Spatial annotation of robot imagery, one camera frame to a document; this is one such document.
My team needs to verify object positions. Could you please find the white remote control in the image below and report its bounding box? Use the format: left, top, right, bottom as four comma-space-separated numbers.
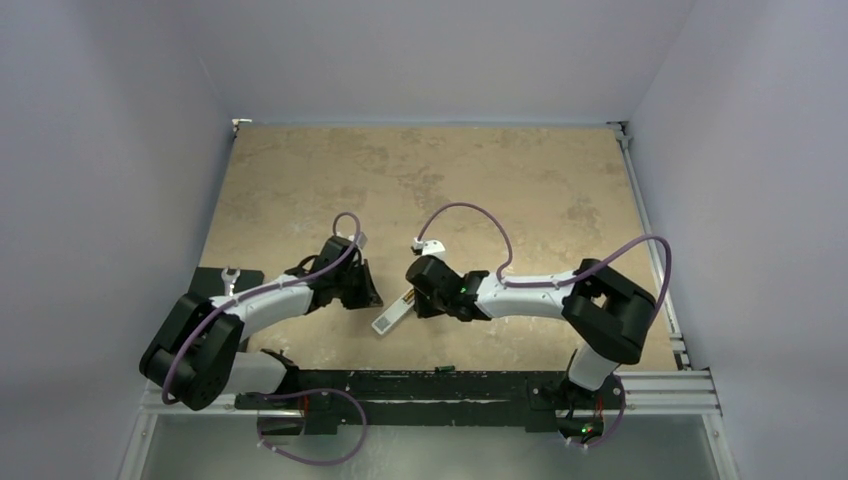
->
371, 290, 414, 336

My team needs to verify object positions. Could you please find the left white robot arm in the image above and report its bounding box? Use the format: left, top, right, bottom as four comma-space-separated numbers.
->
139, 234, 383, 411

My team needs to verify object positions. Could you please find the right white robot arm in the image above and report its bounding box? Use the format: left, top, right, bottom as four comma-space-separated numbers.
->
405, 255, 657, 407

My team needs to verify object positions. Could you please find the silver wrench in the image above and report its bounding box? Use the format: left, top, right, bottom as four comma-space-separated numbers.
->
220, 266, 241, 297

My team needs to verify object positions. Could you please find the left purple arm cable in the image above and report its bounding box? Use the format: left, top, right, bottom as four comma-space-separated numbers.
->
160, 211, 363, 407

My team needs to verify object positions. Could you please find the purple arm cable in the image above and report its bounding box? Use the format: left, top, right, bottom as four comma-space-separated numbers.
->
414, 202, 673, 319
160, 211, 363, 407

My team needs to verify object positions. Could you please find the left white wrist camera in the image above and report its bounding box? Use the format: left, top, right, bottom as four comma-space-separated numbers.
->
351, 231, 368, 250

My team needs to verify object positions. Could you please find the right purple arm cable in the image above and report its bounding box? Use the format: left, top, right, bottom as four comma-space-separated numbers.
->
414, 202, 673, 319

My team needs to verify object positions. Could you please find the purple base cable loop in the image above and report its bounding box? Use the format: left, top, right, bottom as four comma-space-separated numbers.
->
255, 389, 370, 469

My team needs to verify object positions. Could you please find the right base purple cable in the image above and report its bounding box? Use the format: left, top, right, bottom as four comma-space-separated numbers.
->
564, 377, 628, 453

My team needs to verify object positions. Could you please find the aluminium frame rail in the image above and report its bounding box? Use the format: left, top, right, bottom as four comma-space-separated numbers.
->
608, 120, 721, 417

